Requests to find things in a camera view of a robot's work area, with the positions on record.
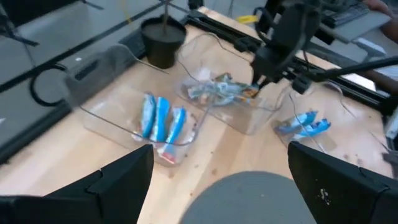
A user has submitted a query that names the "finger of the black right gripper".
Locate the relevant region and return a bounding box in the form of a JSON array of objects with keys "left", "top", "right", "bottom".
[
  {"left": 261, "top": 77, "right": 275, "bottom": 91},
  {"left": 251, "top": 72, "right": 262, "bottom": 90}
]

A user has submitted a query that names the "round grey woven placemat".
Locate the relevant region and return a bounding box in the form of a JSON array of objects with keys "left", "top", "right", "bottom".
[{"left": 179, "top": 170, "right": 317, "bottom": 224}]

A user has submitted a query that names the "person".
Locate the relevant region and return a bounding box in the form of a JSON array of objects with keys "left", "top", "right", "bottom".
[{"left": 357, "top": 67, "right": 398, "bottom": 97}]

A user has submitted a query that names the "blue white granola bar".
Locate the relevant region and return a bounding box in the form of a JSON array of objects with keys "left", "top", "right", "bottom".
[{"left": 292, "top": 118, "right": 331, "bottom": 141}]

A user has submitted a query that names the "backlit black keyboard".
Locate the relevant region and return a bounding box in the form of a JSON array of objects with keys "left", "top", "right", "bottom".
[{"left": 322, "top": 1, "right": 373, "bottom": 29}]

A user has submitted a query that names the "grey keyboard tray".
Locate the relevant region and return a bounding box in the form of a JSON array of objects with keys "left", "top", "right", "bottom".
[{"left": 334, "top": 11, "right": 392, "bottom": 43}]

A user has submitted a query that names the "person's hand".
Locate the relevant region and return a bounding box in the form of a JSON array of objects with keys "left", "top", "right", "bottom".
[{"left": 362, "top": 0, "right": 395, "bottom": 19}]

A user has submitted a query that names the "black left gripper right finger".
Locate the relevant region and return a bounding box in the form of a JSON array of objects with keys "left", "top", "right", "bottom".
[{"left": 287, "top": 141, "right": 398, "bottom": 224}]

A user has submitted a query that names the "green plant in black pot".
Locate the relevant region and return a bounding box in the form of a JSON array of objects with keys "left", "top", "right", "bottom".
[{"left": 139, "top": 0, "right": 188, "bottom": 70}]

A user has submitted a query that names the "person's forearm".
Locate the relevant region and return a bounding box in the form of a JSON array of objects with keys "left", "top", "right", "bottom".
[{"left": 379, "top": 17, "right": 398, "bottom": 44}]

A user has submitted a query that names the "yellow cable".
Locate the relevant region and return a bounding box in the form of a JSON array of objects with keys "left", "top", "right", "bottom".
[{"left": 120, "top": 0, "right": 133, "bottom": 26}]

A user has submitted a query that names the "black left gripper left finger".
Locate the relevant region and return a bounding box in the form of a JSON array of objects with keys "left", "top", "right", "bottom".
[{"left": 0, "top": 144, "right": 155, "bottom": 224}]

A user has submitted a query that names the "clear plastic bin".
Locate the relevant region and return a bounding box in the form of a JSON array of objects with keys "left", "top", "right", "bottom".
[
  {"left": 63, "top": 43, "right": 208, "bottom": 167},
  {"left": 174, "top": 30, "right": 287, "bottom": 136},
  {"left": 270, "top": 83, "right": 398, "bottom": 175}
]

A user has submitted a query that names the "yellow tag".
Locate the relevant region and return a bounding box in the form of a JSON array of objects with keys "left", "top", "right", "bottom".
[{"left": 235, "top": 14, "right": 259, "bottom": 25}]

